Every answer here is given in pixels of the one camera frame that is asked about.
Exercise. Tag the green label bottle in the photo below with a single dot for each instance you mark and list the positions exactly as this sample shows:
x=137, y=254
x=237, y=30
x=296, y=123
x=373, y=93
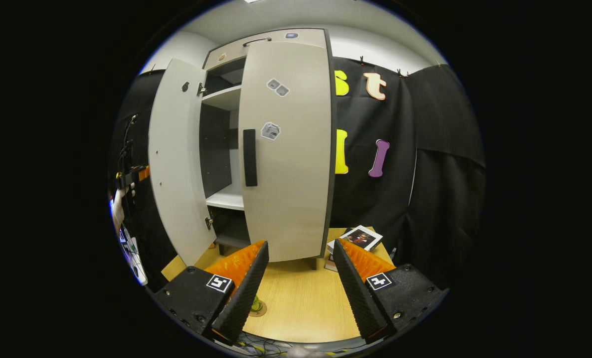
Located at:
x=256, y=302

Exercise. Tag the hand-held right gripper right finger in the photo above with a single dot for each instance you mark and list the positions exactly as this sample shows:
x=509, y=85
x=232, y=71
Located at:
x=358, y=298

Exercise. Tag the black backdrop cloth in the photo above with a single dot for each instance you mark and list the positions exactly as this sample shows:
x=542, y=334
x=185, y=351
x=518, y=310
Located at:
x=425, y=174

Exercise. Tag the grey cabinet door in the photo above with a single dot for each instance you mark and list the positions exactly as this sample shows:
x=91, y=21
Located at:
x=296, y=174
x=176, y=164

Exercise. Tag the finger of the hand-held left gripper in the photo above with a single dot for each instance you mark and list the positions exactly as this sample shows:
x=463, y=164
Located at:
x=143, y=173

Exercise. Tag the white book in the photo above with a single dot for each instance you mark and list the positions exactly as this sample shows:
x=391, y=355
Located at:
x=331, y=245

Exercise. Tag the white cabinet shelf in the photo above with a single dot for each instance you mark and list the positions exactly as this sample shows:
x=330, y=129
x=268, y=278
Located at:
x=226, y=199
x=223, y=97

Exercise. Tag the grey cabinet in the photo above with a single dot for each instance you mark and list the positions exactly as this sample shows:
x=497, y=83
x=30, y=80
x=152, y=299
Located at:
x=216, y=149

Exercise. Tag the round cork coaster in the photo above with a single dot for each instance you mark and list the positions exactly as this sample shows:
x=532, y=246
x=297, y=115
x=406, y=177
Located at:
x=260, y=313

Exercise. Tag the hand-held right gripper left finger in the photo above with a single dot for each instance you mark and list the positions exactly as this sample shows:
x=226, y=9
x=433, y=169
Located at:
x=246, y=298

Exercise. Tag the grey cabinet drawer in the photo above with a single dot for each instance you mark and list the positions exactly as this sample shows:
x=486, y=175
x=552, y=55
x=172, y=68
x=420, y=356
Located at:
x=296, y=39

